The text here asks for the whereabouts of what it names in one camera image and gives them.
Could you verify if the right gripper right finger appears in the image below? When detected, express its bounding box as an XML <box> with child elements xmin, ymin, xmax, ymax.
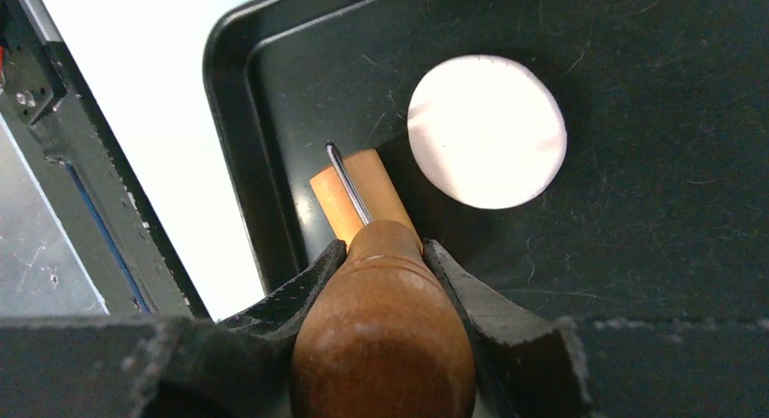
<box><xmin>423</xmin><ymin>239</ymin><xmax>768</xmax><ymax>417</ymax></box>

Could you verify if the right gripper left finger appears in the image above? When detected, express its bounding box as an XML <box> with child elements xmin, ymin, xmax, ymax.
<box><xmin>1</xmin><ymin>240</ymin><xmax>346</xmax><ymax>417</ymax></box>

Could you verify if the wooden dough roller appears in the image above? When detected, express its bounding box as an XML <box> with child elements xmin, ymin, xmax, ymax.
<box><xmin>290</xmin><ymin>143</ymin><xmax>476</xmax><ymax>417</ymax></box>

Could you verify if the black baking tray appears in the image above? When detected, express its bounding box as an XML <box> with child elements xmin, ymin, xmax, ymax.
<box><xmin>203</xmin><ymin>0</ymin><xmax>768</xmax><ymax>319</ymax></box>

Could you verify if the white dough ball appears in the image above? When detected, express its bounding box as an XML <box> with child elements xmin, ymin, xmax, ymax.
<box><xmin>407</xmin><ymin>54</ymin><xmax>568</xmax><ymax>209</ymax></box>

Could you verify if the aluminium frame with cable duct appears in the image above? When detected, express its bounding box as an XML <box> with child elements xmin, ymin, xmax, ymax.
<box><xmin>1</xmin><ymin>121</ymin><xmax>109</xmax><ymax>317</ymax></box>

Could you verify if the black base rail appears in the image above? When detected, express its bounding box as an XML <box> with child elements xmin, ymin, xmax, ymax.
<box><xmin>1</xmin><ymin>0</ymin><xmax>209</xmax><ymax>317</ymax></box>

